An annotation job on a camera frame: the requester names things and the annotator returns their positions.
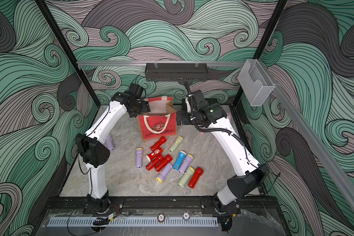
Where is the red jute tote bag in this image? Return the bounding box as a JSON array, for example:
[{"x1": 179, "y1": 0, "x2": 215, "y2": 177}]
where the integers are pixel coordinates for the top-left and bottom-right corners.
[{"x1": 138, "y1": 96, "x2": 178, "y2": 141}]

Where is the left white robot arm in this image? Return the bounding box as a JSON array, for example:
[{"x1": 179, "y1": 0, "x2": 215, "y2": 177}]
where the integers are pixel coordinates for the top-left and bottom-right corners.
[{"x1": 75, "y1": 90, "x2": 150, "y2": 212}]

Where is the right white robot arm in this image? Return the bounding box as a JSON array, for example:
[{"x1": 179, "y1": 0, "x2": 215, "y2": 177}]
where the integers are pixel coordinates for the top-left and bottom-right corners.
[{"x1": 177, "y1": 102, "x2": 269, "y2": 212}]

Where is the pale green flashlight upper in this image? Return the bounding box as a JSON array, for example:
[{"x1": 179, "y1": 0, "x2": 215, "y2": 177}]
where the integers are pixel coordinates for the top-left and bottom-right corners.
[{"x1": 169, "y1": 136, "x2": 183, "y2": 152}]

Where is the pale green flashlight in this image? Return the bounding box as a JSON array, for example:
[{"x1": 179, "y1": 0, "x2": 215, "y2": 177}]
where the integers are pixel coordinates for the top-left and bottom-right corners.
[
  {"x1": 178, "y1": 167, "x2": 195, "y2": 188},
  {"x1": 169, "y1": 136, "x2": 183, "y2": 152}
]

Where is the blue flashlight white head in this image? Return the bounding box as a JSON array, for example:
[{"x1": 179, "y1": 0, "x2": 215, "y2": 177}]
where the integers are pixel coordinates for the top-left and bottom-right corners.
[{"x1": 173, "y1": 151, "x2": 186, "y2": 170}]

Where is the red flashlight white head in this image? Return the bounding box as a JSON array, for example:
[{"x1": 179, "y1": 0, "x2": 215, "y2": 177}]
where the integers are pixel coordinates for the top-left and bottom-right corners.
[{"x1": 145, "y1": 147, "x2": 163, "y2": 162}]

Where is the pale green flashlight lower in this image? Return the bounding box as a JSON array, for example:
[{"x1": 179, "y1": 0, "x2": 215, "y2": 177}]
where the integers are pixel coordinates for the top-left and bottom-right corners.
[{"x1": 178, "y1": 167, "x2": 195, "y2": 188}]

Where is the purple flashlight yellow head bottom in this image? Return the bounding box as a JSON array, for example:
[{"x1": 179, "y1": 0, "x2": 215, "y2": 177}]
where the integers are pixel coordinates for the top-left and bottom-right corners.
[{"x1": 155, "y1": 163, "x2": 173, "y2": 184}]

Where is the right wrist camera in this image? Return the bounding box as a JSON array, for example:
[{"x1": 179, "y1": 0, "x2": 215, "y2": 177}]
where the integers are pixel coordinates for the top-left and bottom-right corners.
[{"x1": 185, "y1": 90, "x2": 209, "y2": 113}]

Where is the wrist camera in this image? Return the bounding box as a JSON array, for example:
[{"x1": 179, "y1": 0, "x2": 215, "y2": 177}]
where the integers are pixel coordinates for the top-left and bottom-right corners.
[
  {"x1": 185, "y1": 90, "x2": 209, "y2": 113},
  {"x1": 127, "y1": 83, "x2": 144, "y2": 99}
]

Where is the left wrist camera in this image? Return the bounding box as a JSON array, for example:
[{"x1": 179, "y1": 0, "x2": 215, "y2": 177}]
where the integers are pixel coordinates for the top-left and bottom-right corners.
[{"x1": 127, "y1": 83, "x2": 144, "y2": 99}]

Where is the black wall shelf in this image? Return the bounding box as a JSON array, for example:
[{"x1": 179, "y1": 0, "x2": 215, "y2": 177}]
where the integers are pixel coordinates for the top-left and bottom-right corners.
[{"x1": 145, "y1": 63, "x2": 208, "y2": 82}]

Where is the clear plastic wall bin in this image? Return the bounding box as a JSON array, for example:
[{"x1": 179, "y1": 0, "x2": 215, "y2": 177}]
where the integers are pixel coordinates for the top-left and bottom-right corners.
[{"x1": 238, "y1": 60, "x2": 275, "y2": 107}]

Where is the white perforated cable tray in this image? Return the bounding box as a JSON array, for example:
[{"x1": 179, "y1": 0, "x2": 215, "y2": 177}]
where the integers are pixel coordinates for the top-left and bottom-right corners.
[{"x1": 46, "y1": 217, "x2": 218, "y2": 228}]

